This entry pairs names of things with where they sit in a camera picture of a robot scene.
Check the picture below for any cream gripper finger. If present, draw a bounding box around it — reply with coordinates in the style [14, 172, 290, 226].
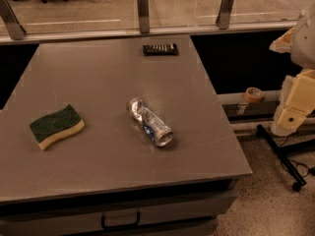
[271, 69, 315, 137]
[269, 28, 294, 53]

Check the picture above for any green and yellow sponge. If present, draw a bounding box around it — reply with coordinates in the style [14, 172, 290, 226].
[30, 104, 85, 150]

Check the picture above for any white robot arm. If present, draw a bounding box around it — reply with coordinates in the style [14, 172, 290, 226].
[270, 4, 315, 137]

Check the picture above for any orange tape roll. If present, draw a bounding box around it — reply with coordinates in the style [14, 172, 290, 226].
[245, 87, 264, 103]

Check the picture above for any black stand leg with wheel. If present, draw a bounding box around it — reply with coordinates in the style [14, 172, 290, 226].
[256, 125, 315, 192]

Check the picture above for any grey cabinet drawer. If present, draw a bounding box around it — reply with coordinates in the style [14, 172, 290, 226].
[0, 190, 236, 236]

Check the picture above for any right metal bracket post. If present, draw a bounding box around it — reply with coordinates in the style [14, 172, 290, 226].
[216, 0, 234, 30]

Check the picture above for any black cable on floor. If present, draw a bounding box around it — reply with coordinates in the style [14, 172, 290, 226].
[279, 135, 315, 179]

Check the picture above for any black drawer handle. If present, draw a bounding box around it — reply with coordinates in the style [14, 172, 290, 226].
[100, 211, 141, 231]

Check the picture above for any left metal bracket post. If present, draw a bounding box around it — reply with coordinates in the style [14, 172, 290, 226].
[0, 0, 26, 40]

